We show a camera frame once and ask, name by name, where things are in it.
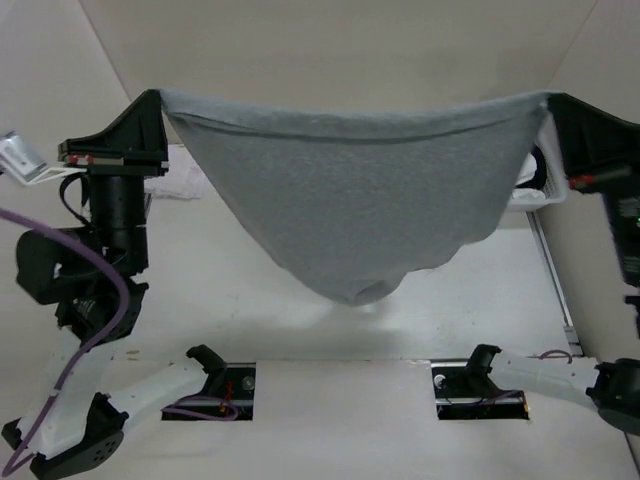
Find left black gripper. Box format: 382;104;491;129
68;86;178;271

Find grey tank top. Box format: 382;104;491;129
161;90;549;306

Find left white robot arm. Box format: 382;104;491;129
1;90;227;479

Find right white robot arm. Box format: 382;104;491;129
463;93;639;436

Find folded white tank top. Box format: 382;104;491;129
145;158;206;200

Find white plastic laundry basket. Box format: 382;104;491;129
507;144;568;213

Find white garment in basket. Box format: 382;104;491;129
510;153;538;203

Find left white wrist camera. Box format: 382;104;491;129
1;131;84;187

